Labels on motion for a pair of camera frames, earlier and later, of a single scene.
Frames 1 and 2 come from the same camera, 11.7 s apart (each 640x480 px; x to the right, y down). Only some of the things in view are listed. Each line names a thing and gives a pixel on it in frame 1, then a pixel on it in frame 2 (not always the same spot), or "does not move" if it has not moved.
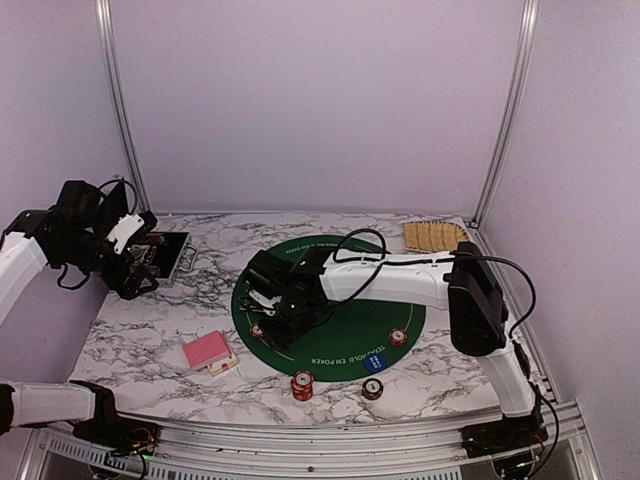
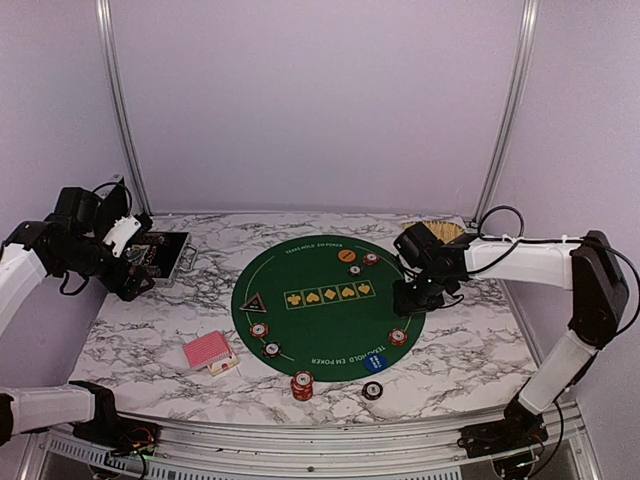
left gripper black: (126, 289) does not move
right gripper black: (282, 341) -> (404, 306)
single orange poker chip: (256, 331) does not move
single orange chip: (398, 336) does not move
